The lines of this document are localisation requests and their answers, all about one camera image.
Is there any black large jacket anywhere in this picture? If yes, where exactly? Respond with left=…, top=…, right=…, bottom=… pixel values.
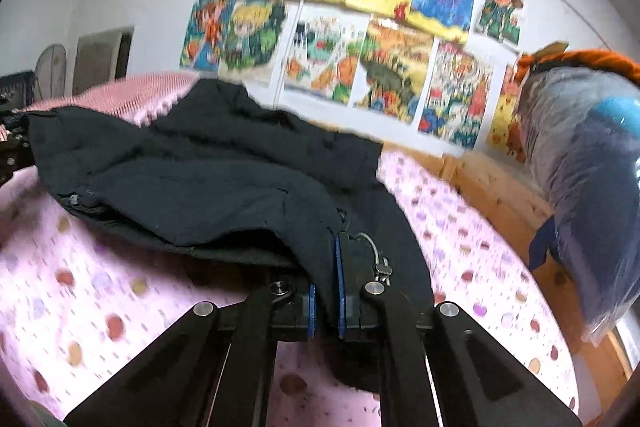
left=27, top=77, right=435, bottom=396

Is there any electric floor fan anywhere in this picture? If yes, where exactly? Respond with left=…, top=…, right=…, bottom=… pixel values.
left=35, top=43, right=66, bottom=102

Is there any pink fruit print duvet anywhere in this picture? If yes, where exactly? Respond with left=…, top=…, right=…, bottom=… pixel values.
left=1, top=152, right=578, bottom=417

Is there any orange girl drawing poster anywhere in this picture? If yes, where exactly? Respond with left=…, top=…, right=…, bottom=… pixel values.
left=179, top=0, right=235, bottom=74

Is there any yellow bear chick poster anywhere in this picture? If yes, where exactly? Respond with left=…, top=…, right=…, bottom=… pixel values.
left=486, top=65, right=525, bottom=164

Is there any blond boy drawing poster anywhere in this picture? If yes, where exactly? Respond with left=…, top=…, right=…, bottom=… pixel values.
left=218, top=0, right=288, bottom=86

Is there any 2024 dragon drawing poster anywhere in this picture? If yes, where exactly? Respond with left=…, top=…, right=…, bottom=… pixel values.
left=418, top=41, right=494, bottom=150

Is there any plastic wrapped bedding bundle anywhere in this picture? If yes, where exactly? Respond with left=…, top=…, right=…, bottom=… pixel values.
left=514, top=42, right=639, bottom=345

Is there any dark hill landscape poster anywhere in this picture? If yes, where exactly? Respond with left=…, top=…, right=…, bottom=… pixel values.
left=354, top=18, right=434, bottom=124

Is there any orange fruit juice poster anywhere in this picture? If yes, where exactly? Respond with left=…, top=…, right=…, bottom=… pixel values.
left=283, top=3, right=370, bottom=105

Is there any red flower drawing poster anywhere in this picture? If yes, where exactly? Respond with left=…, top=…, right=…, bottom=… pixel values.
left=474, top=0, right=524, bottom=48

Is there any wooden bed frame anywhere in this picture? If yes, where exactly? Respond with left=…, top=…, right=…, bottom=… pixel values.
left=378, top=141, right=631, bottom=426

